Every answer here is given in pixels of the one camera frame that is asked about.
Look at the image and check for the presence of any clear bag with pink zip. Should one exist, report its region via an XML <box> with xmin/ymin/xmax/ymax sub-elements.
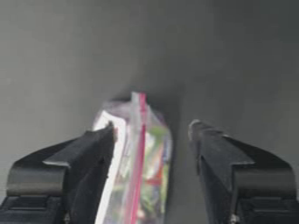
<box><xmin>90</xmin><ymin>91</ymin><xmax>173</xmax><ymax>224</ymax></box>

